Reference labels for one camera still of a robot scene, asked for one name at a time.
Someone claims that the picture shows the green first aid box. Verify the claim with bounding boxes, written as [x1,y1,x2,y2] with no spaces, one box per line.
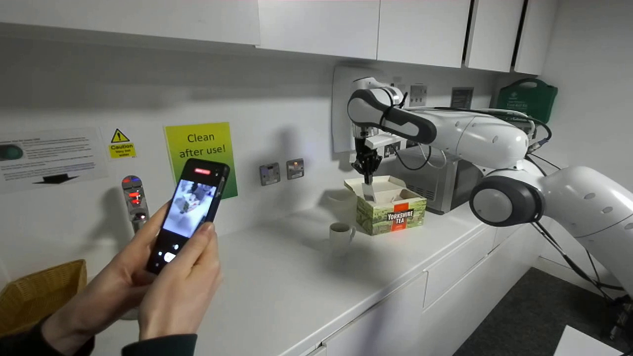
[495,76,560,124]

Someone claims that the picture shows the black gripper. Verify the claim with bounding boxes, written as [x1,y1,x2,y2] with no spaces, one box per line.
[355,132,384,191]

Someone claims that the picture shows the white printed wall notice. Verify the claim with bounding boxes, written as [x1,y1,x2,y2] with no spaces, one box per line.
[0,135,101,189]

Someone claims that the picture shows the white sign with black logo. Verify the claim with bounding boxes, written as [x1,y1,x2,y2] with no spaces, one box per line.
[408,82,430,108]

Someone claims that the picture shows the right forearm dark sleeve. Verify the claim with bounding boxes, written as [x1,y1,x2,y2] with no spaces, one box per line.
[121,331,198,356]

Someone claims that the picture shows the black smartphone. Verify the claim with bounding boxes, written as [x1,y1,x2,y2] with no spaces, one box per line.
[145,155,232,274]

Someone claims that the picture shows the person left hand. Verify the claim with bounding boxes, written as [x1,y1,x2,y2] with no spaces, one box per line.
[38,203,171,343]

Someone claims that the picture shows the white paper towel dispenser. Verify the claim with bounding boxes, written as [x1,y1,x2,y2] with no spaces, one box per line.
[331,64,392,159]

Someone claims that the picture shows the green cardboard tea box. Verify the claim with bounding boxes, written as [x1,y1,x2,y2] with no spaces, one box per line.
[343,173,430,236]

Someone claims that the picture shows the white robot base platform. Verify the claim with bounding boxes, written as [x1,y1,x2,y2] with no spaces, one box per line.
[552,323,626,356]

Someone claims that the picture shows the yellow warning sticker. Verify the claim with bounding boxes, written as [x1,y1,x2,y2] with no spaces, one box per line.
[107,126,139,159]

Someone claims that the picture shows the green clean after use sign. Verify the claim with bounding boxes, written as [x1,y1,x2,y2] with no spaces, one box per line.
[165,120,240,201]

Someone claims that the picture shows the person right hand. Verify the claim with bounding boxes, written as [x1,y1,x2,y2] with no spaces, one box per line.
[137,219,224,341]

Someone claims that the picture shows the left forearm dark sleeve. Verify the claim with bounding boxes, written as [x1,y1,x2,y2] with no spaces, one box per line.
[0,323,95,356]

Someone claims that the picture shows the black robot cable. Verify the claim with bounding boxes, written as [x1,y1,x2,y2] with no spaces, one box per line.
[527,116,629,304]

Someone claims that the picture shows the silver wall switch plate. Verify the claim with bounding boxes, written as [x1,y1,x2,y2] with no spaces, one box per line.
[285,157,307,181]
[258,161,283,187]

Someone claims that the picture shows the white lower cabinet unit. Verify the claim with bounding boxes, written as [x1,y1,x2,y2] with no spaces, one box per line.
[303,209,550,356]

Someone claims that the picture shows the white upper wall cabinets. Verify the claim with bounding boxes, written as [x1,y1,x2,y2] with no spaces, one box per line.
[0,0,560,74]

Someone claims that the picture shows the chrome hot water tap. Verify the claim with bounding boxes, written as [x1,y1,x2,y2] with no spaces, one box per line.
[119,173,153,232]

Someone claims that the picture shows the dark wall panel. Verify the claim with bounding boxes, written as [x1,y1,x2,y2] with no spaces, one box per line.
[449,86,475,110]

